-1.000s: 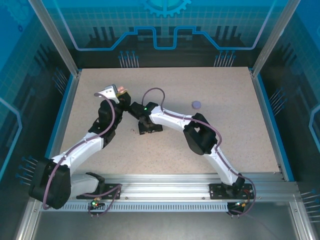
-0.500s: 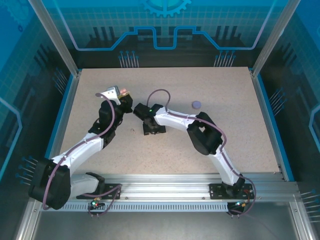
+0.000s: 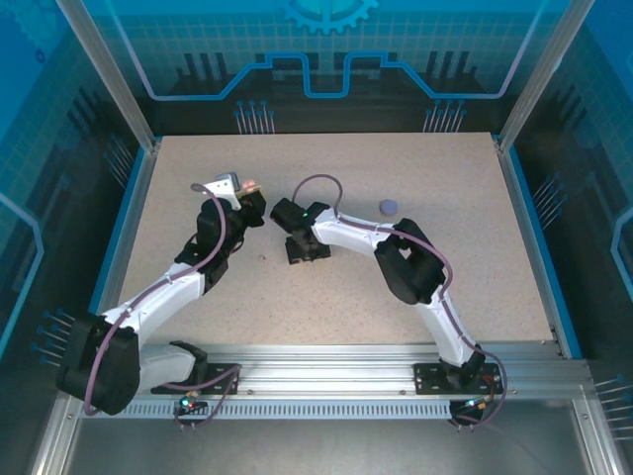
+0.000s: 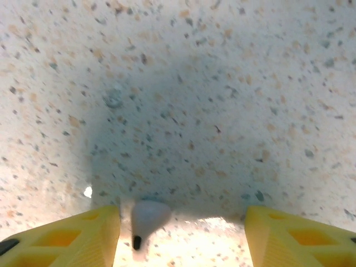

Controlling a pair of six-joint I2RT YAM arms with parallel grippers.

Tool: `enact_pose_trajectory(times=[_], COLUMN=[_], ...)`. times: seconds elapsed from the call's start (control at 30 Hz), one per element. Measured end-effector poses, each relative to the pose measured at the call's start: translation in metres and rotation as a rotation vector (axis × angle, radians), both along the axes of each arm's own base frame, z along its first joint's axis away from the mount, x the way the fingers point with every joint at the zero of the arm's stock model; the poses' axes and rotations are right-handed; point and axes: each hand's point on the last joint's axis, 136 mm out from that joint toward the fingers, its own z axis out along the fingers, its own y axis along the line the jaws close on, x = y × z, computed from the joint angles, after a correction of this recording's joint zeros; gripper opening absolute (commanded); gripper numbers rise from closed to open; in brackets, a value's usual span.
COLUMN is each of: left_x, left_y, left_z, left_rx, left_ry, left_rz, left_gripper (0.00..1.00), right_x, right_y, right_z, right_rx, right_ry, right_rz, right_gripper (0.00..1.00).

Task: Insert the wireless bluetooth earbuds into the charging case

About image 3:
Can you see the pink earbud charging case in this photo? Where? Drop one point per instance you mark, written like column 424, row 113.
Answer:
column 249, row 185

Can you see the purple earbud charging case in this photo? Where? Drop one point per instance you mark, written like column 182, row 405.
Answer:
column 388, row 207

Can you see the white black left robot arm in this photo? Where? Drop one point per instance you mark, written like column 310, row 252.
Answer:
column 163, row 297

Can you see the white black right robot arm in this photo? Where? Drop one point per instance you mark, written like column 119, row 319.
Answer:
column 346, row 242

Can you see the blue table side trim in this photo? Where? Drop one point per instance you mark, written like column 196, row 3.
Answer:
column 542, row 247
column 121, row 222

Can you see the small connector with LED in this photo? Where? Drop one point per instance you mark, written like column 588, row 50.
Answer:
column 187, row 404
column 470, row 405

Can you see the aluminium table side rail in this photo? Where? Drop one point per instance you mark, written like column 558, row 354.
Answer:
column 133, row 222
column 528, row 247

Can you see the aluminium mounting rail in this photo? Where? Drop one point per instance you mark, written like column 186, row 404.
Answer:
column 321, row 366

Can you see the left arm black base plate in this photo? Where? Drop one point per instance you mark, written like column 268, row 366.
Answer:
column 225, row 383

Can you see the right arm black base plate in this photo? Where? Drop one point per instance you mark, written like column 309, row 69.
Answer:
column 427, row 378

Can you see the aluminium frame post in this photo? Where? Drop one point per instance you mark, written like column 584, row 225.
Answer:
column 543, row 74
column 110, row 74

